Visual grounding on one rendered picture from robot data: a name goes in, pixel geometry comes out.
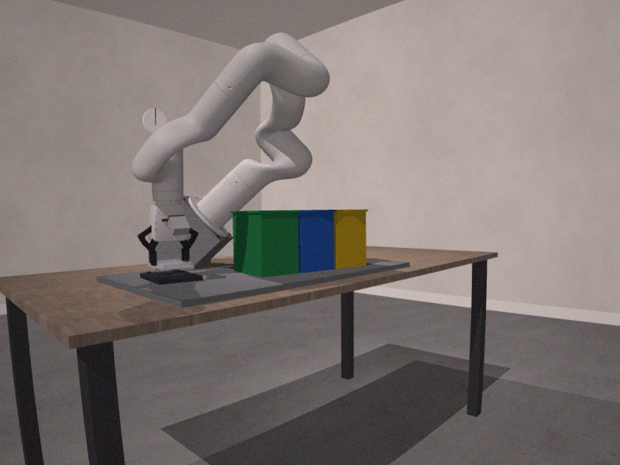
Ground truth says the blue bin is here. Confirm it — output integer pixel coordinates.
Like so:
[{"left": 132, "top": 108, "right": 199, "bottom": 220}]
[{"left": 297, "top": 210, "right": 337, "bottom": 273}]

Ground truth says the green open-top bin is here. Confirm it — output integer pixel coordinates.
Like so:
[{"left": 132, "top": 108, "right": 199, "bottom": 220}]
[{"left": 230, "top": 210, "right": 300, "bottom": 277}]

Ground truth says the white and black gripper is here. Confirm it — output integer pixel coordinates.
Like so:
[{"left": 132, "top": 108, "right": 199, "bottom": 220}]
[{"left": 138, "top": 202, "right": 198, "bottom": 266}]

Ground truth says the yellow bin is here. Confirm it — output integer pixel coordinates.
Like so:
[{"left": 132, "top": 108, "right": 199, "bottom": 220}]
[{"left": 334, "top": 210, "right": 368, "bottom": 269}]

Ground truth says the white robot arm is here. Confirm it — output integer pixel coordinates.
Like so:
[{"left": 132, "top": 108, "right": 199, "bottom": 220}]
[{"left": 132, "top": 32, "right": 330, "bottom": 237}]

